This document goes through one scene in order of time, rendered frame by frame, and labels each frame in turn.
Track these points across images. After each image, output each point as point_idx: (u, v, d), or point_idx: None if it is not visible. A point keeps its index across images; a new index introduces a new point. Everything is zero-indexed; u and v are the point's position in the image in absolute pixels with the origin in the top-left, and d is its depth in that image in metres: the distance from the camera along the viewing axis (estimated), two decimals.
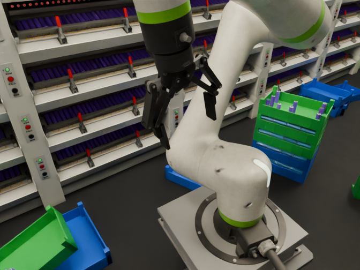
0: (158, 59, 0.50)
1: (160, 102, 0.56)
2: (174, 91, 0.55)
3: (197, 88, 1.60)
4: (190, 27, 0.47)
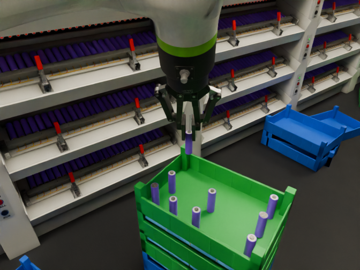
0: None
1: (177, 105, 0.58)
2: (181, 102, 0.54)
3: (53, 140, 0.87)
4: (198, 67, 0.42)
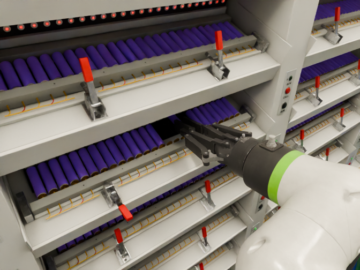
0: None
1: (222, 136, 0.59)
2: (227, 136, 0.56)
3: (269, 217, 1.24)
4: (267, 154, 0.44)
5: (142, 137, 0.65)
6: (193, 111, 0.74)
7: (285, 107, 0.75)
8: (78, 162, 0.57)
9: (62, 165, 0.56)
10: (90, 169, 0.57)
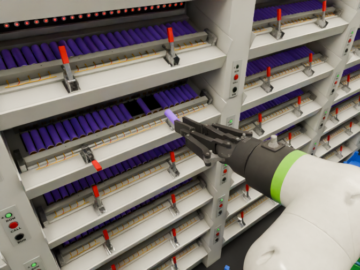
0: None
1: (222, 135, 0.60)
2: (229, 136, 0.56)
3: (239, 194, 1.40)
4: (269, 154, 0.45)
5: (115, 113, 0.82)
6: (159, 94, 0.90)
7: (235, 91, 0.91)
8: (62, 129, 0.73)
9: (50, 132, 0.72)
10: (72, 135, 0.73)
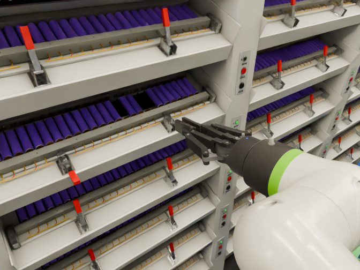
0: (239, 171, 0.49)
1: (205, 144, 0.57)
2: None
3: (244, 202, 1.27)
4: None
5: (100, 112, 0.69)
6: (152, 89, 0.78)
7: (242, 87, 0.78)
8: (34, 133, 0.61)
9: (19, 135, 0.60)
10: (45, 139, 0.60)
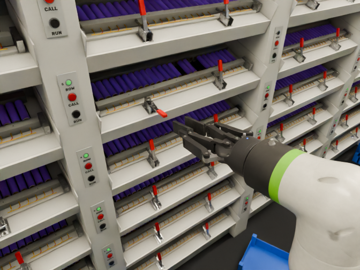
0: (240, 172, 0.49)
1: (204, 145, 0.57)
2: None
3: None
4: None
5: (165, 70, 0.89)
6: (202, 57, 0.98)
7: (275, 57, 0.98)
8: (122, 81, 0.81)
9: (112, 83, 0.80)
10: (132, 86, 0.81)
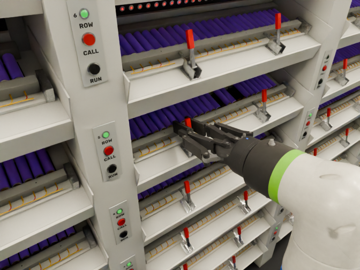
0: (239, 172, 0.49)
1: (204, 145, 0.57)
2: None
3: None
4: None
5: (202, 102, 0.78)
6: (239, 82, 0.87)
7: (321, 83, 0.87)
8: (157, 117, 0.70)
9: (145, 119, 0.69)
10: (167, 123, 0.70)
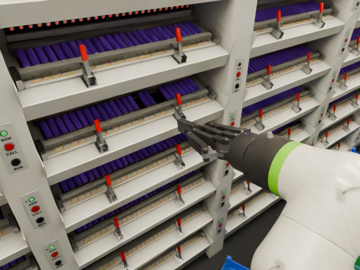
0: (239, 167, 0.49)
1: (206, 142, 0.57)
2: None
3: (240, 187, 1.46)
4: None
5: (124, 104, 0.88)
6: (164, 87, 0.97)
7: (238, 87, 0.97)
8: (76, 118, 0.80)
9: (65, 120, 0.79)
10: (84, 123, 0.80)
